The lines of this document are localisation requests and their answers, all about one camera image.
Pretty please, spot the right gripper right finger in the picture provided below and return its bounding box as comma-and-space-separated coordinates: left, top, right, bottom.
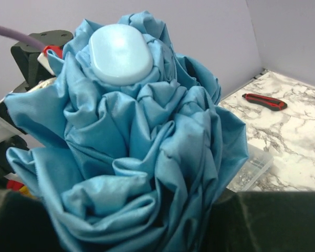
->
204, 191, 315, 251

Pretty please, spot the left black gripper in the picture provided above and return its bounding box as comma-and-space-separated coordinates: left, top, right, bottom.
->
0, 30, 73, 189

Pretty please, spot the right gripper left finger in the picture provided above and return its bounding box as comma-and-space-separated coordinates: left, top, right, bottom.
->
0, 190, 64, 252

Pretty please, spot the blue folding umbrella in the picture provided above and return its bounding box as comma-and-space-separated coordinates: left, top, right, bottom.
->
4, 11, 248, 251

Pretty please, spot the clear plastic screw box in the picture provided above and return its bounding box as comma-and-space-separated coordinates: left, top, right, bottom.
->
227, 144, 274, 192

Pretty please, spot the red black utility knife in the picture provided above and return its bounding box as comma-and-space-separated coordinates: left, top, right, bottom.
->
242, 93, 288, 111

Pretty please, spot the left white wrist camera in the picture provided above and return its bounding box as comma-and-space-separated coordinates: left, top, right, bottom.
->
37, 45, 62, 76

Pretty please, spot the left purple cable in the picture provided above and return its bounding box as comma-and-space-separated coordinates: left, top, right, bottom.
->
0, 23, 47, 52

